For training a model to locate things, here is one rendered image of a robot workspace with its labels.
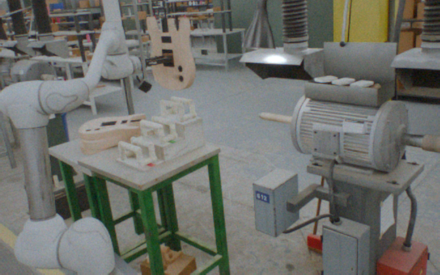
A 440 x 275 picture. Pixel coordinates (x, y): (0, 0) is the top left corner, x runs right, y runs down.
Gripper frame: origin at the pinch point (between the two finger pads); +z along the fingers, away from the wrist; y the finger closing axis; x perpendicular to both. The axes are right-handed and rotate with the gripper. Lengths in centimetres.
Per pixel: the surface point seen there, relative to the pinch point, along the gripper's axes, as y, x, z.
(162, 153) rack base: 13, -48, -21
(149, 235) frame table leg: 25, -83, -45
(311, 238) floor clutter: 48, -134, 69
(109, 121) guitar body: -56, -43, -12
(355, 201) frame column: 123, -45, -16
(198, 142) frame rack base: 14, -49, 5
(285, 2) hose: 87, 26, -5
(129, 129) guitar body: -29, -44, -14
